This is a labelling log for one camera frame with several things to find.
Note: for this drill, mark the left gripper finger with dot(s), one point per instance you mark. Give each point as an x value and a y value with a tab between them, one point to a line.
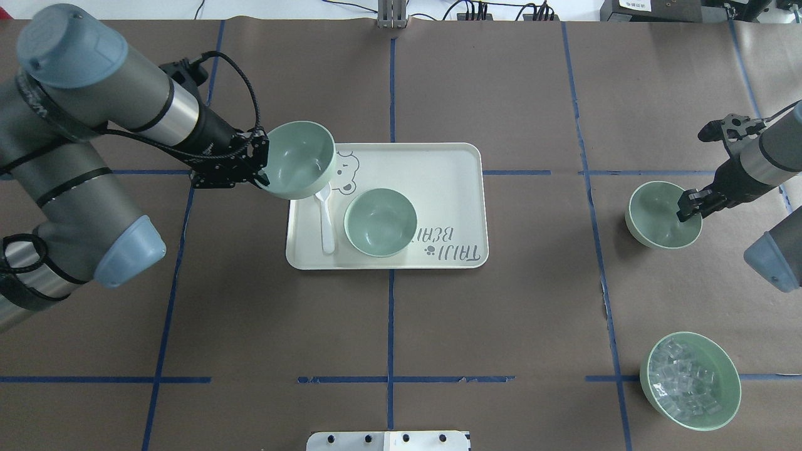
260	180

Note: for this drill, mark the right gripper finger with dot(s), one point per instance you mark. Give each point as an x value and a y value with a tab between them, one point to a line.
689	207

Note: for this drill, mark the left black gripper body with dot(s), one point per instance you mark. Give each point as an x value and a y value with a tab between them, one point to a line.
216	139

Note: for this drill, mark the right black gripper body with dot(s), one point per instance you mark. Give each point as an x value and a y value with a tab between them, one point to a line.
729	180

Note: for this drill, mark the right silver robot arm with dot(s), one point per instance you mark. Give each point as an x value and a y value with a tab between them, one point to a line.
763	155

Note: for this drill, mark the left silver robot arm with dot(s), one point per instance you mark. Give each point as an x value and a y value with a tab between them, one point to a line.
79	80

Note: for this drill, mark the white plastic spoon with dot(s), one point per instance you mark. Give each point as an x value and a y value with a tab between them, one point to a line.
327	233

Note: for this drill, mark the green bowl on tray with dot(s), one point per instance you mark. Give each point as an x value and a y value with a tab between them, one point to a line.
380	222

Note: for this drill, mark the green bowl with ice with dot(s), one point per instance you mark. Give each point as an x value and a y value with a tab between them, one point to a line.
690	380

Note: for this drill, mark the cream bear tray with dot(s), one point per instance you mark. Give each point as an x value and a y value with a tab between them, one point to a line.
443	181

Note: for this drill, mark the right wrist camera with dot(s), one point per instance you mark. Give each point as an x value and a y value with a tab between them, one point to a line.
732	128

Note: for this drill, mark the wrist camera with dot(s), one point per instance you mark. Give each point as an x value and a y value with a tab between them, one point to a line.
188	74
732	128

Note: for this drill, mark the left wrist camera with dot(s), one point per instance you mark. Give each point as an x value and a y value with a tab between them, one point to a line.
188	74

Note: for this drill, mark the aluminium frame post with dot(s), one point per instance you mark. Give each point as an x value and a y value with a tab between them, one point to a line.
392	14

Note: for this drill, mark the white pedestal column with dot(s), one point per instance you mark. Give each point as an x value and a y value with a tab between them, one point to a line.
391	440

